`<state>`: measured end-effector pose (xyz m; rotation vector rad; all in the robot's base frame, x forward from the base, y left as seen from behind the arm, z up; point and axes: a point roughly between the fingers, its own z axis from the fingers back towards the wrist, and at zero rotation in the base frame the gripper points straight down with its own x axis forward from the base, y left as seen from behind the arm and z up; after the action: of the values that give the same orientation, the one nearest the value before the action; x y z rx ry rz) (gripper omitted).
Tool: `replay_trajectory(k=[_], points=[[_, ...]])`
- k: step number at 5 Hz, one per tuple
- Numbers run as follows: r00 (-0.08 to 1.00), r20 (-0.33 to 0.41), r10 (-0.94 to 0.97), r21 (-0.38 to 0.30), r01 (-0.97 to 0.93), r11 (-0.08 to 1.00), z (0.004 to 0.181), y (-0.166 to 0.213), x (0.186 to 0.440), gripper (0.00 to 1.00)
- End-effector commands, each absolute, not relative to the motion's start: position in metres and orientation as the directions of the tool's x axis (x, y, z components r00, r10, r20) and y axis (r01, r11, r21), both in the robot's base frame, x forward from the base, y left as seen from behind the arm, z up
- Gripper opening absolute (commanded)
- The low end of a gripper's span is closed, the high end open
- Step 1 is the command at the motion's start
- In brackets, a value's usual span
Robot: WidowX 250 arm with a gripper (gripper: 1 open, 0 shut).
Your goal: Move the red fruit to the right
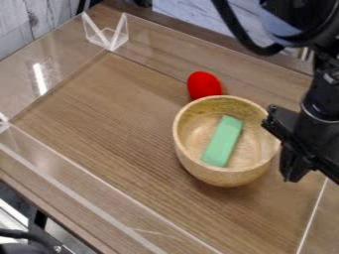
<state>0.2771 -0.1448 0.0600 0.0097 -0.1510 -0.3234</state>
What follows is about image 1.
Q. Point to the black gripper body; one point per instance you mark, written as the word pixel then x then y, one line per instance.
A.
pixel 308 133

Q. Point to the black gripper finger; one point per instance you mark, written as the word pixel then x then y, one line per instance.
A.
pixel 295 163

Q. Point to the wooden bowl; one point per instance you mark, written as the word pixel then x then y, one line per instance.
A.
pixel 193 126

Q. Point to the green rectangular block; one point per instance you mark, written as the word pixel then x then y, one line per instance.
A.
pixel 223 141

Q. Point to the red plush strawberry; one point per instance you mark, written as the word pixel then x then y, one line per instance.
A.
pixel 203 84

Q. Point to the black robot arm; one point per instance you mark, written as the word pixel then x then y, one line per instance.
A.
pixel 300 24

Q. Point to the clear acrylic corner bracket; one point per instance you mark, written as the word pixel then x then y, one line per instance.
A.
pixel 105 38

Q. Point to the clear acrylic tray wall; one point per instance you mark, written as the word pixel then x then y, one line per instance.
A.
pixel 115 223

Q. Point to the black table frame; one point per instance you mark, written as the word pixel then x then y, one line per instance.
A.
pixel 22 235

